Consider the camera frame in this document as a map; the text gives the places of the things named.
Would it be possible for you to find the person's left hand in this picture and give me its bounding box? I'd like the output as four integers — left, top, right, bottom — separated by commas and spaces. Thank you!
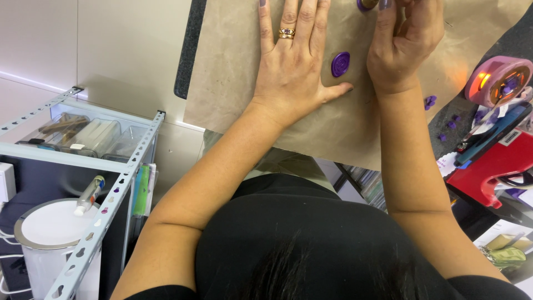
249, 0, 354, 126

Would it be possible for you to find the person's right hand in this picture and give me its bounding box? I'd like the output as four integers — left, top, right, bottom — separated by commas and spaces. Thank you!
367, 0, 445, 96

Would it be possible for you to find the brown kraft paper sheet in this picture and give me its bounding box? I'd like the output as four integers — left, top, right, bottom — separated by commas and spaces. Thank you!
183, 0, 533, 171

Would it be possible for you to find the pink wax melting warmer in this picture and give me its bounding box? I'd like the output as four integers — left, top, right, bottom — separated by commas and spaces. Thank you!
464, 56, 533, 108

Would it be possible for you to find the white scalloped paper tag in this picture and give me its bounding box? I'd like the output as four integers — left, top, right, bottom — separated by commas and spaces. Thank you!
436, 152, 459, 178

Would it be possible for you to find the blue cased phone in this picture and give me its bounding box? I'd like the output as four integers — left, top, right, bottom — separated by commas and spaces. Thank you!
453, 102, 533, 168

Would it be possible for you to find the shelf of books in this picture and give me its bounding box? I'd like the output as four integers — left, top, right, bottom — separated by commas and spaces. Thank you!
333, 162, 388, 214

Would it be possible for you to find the person's black shirt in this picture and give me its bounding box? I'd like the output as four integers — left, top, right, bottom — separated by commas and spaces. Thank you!
125, 173, 531, 300

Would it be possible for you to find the printed catalogue page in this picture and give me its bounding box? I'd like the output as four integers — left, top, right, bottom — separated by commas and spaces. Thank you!
472, 219, 533, 297

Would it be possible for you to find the grey metal shelf rack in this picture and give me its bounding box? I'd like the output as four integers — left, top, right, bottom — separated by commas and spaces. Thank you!
0, 86, 166, 300

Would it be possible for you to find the white glue tube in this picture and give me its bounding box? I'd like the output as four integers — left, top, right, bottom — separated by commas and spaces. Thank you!
74, 175, 106, 217

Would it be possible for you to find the white bin with lid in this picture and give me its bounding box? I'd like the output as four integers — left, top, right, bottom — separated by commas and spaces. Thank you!
14, 198, 103, 300

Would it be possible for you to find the white wall socket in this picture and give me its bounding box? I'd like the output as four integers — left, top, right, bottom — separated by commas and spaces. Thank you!
0, 162, 17, 203

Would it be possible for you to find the white cable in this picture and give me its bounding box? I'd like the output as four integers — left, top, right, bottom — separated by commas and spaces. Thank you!
0, 202, 34, 300

